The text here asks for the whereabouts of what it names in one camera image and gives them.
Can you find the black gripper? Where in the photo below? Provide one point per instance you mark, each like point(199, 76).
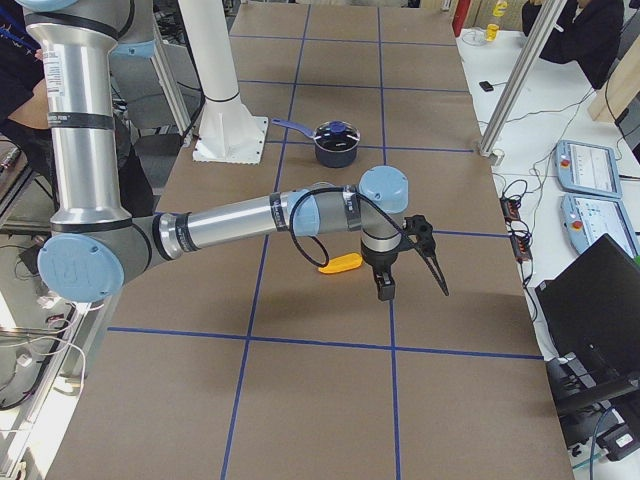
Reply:
point(379, 265)

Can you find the glass pot lid blue knob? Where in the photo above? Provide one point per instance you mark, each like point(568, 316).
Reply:
point(337, 129)

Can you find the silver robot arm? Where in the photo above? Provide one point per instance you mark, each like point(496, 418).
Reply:
point(96, 246)

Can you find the yellow plastic corn cob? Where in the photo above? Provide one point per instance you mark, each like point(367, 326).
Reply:
point(342, 263)

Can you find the dark blue saucepan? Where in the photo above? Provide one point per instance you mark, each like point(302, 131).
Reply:
point(331, 153)

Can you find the lower teach pendant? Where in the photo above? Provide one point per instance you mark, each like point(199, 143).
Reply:
point(587, 218)

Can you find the teach pendant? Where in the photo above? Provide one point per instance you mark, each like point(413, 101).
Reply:
point(587, 218)
point(587, 168)

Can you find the black laptop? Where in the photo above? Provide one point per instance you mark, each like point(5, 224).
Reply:
point(592, 307)

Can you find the small black device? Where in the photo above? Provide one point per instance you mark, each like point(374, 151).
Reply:
point(486, 86)

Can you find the upper teach pendant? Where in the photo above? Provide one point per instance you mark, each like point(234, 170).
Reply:
point(587, 168)

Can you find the yellow cup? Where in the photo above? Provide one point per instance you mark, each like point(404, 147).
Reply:
point(491, 32)

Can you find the seated person black clothes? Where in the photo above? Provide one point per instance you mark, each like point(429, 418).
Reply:
point(589, 33)

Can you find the person in dark clothes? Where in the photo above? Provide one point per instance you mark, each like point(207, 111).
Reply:
point(24, 109)

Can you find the black orange cable hub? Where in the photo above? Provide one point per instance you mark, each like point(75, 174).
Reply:
point(519, 233)

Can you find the white camera stand post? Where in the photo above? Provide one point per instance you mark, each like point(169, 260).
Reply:
point(228, 132)

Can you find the aluminium frame post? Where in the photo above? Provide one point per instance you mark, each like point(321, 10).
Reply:
point(536, 40)

